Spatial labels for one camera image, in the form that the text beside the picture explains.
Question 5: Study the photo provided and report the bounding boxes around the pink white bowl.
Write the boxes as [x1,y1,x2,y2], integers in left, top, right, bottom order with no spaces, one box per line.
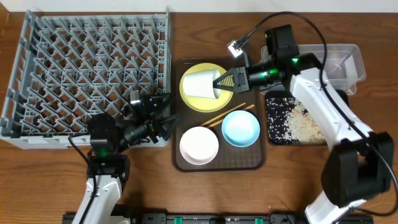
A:
[179,126,219,166]

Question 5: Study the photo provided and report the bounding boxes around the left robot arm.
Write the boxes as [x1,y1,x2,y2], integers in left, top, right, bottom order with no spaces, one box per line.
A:
[62,91,180,223]

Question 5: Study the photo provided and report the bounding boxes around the pale green cup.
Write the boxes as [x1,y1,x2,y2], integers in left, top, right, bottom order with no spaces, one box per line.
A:
[182,69,221,100]

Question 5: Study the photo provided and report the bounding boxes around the black waste tray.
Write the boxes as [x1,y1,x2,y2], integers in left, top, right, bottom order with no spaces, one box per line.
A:
[264,90,351,146]

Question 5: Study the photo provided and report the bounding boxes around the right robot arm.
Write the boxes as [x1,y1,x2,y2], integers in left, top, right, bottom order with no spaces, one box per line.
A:
[213,25,397,223]

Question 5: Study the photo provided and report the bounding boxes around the upper wooden chopstick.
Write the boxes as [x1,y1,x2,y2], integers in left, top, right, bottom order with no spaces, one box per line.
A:
[200,103,246,126]

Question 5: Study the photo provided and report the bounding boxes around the grey plastic dish rack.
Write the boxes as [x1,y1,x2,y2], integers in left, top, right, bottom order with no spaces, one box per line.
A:
[1,11,172,149]

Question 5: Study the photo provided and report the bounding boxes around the clear plastic waste bin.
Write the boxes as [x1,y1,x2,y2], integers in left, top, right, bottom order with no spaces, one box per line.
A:
[260,44,367,95]

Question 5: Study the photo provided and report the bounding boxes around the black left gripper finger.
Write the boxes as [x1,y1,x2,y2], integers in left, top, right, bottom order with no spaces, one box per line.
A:
[146,93,172,114]
[159,115,180,140]

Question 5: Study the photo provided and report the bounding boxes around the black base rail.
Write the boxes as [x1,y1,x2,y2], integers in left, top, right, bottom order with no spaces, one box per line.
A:
[61,211,374,224]

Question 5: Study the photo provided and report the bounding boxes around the spilled rice pile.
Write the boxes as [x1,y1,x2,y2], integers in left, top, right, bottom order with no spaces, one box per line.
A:
[267,96,327,145]

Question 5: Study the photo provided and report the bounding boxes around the light blue bowl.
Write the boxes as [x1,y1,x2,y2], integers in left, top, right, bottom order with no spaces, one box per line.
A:
[221,110,261,147]

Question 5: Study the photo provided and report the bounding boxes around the wooden chopstick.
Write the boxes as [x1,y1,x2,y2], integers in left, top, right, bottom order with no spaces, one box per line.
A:
[207,104,255,128]
[200,103,246,126]

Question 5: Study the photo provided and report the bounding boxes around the brown serving tray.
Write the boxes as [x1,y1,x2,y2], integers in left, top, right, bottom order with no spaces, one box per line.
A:
[172,58,266,172]

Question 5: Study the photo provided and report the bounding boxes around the lower wooden chopstick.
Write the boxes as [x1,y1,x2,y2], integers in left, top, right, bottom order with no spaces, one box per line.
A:
[207,104,255,128]

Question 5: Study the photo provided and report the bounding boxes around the yellow round plate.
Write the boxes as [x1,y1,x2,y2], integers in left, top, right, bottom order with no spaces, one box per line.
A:
[179,63,233,113]

